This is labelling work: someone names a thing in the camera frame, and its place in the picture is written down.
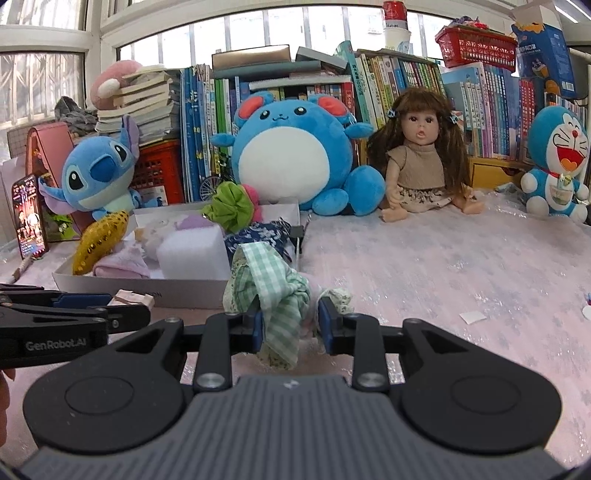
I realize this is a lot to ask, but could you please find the miniature metal bicycle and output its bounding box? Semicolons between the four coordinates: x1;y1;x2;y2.
199;157;236;201

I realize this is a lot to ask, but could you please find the pink and white plush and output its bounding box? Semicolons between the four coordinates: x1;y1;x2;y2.
89;60;141;110

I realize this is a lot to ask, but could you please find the blue robot cat plush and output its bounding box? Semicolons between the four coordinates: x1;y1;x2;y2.
521;106;591;224

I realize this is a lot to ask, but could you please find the red plastic basket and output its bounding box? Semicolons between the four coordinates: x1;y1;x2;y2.
435;25;518;72
129;140;185;206

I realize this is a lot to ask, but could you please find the lime green scrunchie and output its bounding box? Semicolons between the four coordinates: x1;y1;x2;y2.
202;181;256;234

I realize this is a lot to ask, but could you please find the white foam block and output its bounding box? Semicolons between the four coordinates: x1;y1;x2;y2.
157;224;232;280

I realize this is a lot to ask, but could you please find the small wooden stick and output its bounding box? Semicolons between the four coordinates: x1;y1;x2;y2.
11;256;35;283

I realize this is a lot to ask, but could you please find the person's left hand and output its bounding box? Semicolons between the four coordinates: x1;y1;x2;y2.
0;368;16;414

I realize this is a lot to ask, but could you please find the purple plush toy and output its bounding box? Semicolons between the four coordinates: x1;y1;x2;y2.
175;215;215;232

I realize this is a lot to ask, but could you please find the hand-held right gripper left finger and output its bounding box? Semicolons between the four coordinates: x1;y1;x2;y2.
99;308;266;393

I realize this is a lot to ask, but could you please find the row of upright books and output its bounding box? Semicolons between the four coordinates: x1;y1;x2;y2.
180;41;591;204

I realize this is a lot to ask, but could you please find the stack of flat books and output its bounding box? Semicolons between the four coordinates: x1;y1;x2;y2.
95;67;182;148

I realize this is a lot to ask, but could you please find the brown-haired baby doll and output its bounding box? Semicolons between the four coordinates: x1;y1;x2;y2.
367;88;485;223

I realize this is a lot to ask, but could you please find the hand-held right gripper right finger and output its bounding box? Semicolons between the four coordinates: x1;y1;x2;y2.
318;296;485;393

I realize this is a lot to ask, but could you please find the pink house-shaped box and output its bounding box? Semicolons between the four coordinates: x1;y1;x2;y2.
25;121;95;243

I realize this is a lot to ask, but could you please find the white fluffy plush toy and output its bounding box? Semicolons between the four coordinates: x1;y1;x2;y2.
95;217;185;280

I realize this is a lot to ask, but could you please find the grey grid board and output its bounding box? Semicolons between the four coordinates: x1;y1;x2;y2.
7;126;35;160

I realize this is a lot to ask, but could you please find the smartphone with lit screen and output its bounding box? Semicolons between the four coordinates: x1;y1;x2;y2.
11;174;49;260

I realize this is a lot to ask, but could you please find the red and white cup stack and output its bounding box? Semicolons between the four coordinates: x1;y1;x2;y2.
382;0;413;51

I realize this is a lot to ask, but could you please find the yellow wooden drawer box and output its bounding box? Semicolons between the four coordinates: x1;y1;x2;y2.
468;157;532;190

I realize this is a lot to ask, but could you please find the grey crumpled cloth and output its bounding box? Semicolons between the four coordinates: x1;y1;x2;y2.
54;96;99;137

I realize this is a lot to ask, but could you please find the white cardboard box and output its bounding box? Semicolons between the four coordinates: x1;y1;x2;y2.
52;203;303;310

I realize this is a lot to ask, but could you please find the navy floral cloth pouch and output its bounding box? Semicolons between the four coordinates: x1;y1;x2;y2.
225;220;293;264

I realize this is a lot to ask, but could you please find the pink scrunchie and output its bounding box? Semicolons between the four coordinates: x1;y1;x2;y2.
242;184;264;222

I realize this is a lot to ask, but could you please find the black binder clip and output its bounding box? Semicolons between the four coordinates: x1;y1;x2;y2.
288;217;310;268

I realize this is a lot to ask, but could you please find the round blue mouse plush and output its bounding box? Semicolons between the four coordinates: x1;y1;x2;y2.
210;91;386;217

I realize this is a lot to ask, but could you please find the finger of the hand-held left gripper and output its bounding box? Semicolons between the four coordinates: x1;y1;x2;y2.
0;303;151;334
0;284;110;309

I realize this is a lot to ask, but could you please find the pink snowflake tablecloth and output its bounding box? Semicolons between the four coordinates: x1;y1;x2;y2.
0;187;591;462

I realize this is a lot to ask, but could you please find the blue alien plush toy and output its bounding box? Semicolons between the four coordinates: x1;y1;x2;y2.
38;115;144;222

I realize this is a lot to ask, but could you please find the blue printed carton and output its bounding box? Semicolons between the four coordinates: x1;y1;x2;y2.
511;7;578;100

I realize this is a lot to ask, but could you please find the green checked cloth bag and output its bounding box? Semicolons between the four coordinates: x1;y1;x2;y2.
223;243;354;370

